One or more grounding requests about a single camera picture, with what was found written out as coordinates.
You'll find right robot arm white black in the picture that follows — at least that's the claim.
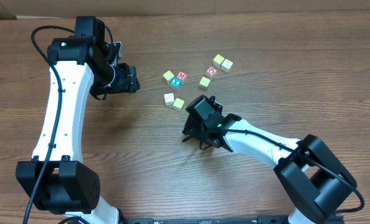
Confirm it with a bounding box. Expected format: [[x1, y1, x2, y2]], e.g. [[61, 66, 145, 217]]
[[183, 95, 362, 223]]

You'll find red M block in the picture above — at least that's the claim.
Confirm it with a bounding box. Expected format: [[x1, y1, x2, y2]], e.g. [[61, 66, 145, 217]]
[[176, 71, 188, 85]]

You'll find yellow block top right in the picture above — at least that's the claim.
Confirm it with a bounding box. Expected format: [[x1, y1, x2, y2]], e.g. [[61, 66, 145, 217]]
[[212, 54, 225, 68]]

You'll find yellow block far left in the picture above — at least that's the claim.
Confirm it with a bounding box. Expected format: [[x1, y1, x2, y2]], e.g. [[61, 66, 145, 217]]
[[163, 70, 175, 84]]

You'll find cardboard box edge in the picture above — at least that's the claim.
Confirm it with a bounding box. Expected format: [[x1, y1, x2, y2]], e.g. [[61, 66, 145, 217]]
[[0, 0, 370, 19]]

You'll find yellow block middle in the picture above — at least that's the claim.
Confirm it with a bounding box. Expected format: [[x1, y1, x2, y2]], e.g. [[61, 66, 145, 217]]
[[199, 77, 211, 90]]

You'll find plain wooden block top right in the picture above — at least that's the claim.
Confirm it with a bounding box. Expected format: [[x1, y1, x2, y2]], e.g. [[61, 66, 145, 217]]
[[221, 58, 233, 73]]

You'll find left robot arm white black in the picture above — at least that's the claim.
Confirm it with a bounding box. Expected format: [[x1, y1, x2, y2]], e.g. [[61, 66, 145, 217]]
[[16, 16, 140, 223]]

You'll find red O block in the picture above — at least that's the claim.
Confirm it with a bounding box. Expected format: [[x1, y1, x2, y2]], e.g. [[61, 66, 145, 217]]
[[205, 66, 218, 79]]

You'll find wooden block with leaf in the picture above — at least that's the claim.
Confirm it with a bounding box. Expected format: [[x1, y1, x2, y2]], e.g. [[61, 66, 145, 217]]
[[164, 93, 175, 106]]

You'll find blue X block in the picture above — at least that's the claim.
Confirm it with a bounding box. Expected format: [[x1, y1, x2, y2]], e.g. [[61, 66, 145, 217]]
[[169, 77, 182, 90]]

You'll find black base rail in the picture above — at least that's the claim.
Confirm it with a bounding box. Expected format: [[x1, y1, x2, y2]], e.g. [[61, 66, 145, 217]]
[[121, 215, 290, 224]]

